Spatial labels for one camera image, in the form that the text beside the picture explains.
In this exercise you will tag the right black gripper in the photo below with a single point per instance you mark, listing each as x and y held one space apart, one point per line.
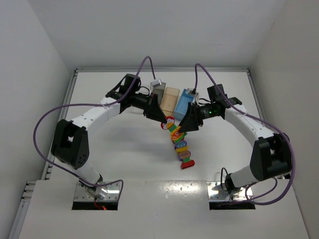
192 115

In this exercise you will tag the purple flower print lego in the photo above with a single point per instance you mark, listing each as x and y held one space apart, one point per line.
180 144

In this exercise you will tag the blue plastic container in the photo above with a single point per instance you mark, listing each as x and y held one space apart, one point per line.
182 105

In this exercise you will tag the purple striped oval lego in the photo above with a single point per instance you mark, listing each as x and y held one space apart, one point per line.
183 155

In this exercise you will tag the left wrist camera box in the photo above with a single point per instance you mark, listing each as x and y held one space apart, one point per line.
155 83

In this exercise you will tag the smoky grey plastic container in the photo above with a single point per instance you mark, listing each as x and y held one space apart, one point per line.
159 90

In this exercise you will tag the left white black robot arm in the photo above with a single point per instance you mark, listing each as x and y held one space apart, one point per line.
71 138

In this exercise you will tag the yellow curved lego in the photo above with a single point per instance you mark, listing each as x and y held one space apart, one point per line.
178 150

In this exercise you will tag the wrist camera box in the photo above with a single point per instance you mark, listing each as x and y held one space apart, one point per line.
194 93
155 83

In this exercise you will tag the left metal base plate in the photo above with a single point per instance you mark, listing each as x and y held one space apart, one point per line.
109 193

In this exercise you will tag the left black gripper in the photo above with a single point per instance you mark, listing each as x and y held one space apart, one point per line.
152 106

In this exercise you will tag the yellow orange bird lego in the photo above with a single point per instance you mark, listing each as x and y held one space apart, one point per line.
177 136

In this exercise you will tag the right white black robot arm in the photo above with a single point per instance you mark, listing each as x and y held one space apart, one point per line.
270 157

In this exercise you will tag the orange translucent plastic container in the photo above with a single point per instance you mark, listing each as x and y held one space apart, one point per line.
169 101

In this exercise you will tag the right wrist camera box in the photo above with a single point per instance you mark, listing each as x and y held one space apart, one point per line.
194 93

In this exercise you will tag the green lego brick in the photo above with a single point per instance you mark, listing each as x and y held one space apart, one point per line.
174 128

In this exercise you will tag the red base lego brick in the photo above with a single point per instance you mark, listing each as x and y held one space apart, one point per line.
188 164

